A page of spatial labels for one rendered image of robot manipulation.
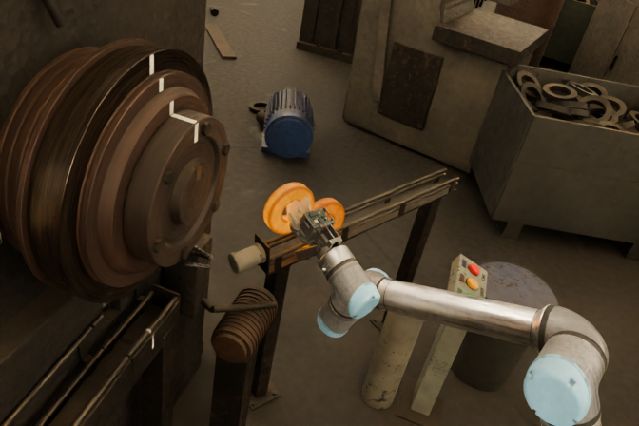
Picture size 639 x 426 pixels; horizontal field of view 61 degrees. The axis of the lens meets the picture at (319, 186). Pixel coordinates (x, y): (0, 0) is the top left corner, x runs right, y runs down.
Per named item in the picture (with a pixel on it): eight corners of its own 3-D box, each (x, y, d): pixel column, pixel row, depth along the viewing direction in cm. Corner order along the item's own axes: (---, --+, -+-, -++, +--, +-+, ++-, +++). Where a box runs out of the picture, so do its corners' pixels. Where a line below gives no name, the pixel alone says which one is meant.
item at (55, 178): (39, 345, 92) (-1, 90, 67) (182, 207, 131) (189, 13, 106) (71, 358, 91) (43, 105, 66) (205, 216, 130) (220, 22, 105)
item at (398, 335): (358, 402, 197) (392, 300, 169) (365, 377, 207) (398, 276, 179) (389, 415, 195) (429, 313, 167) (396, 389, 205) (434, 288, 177)
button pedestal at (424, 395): (394, 421, 193) (443, 296, 160) (405, 371, 213) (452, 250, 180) (437, 438, 190) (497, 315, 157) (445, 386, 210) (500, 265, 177)
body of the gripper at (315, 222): (324, 204, 145) (349, 239, 140) (314, 223, 151) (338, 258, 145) (300, 211, 141) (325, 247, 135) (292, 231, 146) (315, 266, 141)
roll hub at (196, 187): (124, 290, 93) (120, 149, 79) (203, 208, 117) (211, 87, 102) (153, 300, 92) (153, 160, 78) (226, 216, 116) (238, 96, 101)
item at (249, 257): (227, 265, 153) (227, 249, 150) (255, 253, 158) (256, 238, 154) (238, 278, 149) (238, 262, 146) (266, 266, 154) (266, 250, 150)
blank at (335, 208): (292, 216, 157) (299, 222, 155) (334, 187, 162) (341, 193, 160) (302, 247, 168) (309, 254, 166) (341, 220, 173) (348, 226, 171)
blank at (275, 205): (263, 189, 145) (270, 196, 143) (310, 175, 153) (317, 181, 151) (261, 235, 154) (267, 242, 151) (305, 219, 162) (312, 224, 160)
